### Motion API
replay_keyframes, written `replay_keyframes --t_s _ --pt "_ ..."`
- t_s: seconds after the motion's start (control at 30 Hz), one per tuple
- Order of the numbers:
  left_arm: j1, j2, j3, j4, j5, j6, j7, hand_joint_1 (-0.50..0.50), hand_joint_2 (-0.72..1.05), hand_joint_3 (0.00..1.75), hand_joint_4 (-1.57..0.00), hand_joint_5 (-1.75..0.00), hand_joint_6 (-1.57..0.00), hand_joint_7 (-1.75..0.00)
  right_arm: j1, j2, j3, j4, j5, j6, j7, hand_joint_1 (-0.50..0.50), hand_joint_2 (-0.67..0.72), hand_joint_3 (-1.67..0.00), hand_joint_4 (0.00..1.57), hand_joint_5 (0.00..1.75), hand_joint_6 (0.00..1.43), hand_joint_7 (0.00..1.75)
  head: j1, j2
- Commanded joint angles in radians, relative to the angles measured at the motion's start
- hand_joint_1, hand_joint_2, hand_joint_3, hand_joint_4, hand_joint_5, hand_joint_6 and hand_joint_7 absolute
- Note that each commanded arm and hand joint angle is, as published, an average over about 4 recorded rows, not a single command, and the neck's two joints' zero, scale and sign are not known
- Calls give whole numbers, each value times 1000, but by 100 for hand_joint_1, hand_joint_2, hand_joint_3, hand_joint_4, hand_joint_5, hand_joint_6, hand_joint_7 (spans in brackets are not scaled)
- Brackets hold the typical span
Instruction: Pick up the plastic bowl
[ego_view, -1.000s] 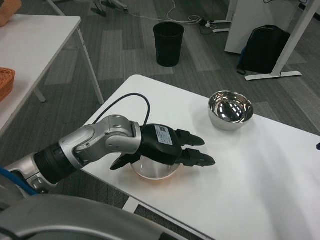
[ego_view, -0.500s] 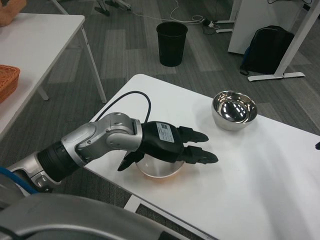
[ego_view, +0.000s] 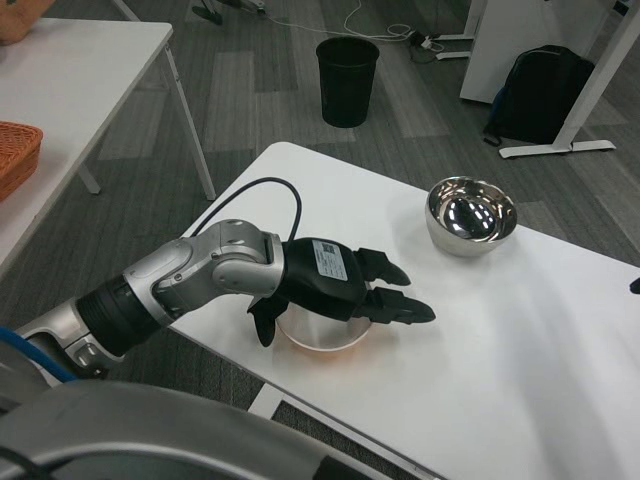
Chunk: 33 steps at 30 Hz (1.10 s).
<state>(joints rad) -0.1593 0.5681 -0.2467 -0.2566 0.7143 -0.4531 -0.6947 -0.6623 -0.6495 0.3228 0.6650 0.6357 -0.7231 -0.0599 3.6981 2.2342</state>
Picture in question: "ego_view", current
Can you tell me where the black trash bin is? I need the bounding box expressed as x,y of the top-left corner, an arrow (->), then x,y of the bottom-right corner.
315,37 -> 381,129

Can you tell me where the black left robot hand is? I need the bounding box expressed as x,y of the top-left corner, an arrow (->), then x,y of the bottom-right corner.
246,237 -> 437,347

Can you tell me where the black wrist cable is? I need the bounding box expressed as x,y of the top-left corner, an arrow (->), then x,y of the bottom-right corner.
191,177 -> 303,244

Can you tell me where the black floor power adapter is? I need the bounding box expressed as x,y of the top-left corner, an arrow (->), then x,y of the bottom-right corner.
408,30 -> 444,52

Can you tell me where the black backpack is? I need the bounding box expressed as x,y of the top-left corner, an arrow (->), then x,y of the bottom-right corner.
482,44 -> 597,148

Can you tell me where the white floor cable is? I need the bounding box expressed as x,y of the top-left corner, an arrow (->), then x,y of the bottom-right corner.
343,0 -> 419,44

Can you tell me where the brown woven object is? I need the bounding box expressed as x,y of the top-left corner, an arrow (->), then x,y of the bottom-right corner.
0,0 -> 40,47

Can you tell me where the silver robot chest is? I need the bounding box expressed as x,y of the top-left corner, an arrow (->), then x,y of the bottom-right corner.
0,378 -> 439,480

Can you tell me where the white plastic bowl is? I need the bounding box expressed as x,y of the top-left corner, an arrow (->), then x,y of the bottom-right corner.
274,298 -> 374,352

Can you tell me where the blue cable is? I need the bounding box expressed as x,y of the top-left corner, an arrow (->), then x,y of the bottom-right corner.
0,326 -> 77,384

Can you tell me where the white standing desk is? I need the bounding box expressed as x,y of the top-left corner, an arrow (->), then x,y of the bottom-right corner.
436,0 -> 640,161

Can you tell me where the white desk side panel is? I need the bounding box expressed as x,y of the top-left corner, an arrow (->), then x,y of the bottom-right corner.
459,0 -> 627,104

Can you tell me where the shiny steel bowl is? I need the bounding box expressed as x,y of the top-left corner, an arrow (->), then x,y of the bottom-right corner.
425,175 -> 518,258

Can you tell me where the orange woven basket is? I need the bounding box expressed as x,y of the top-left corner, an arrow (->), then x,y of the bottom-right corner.
0,120 -> 45,202

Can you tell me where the white side table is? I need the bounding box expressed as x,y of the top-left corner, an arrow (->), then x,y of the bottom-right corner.
0,17 -> 218,274

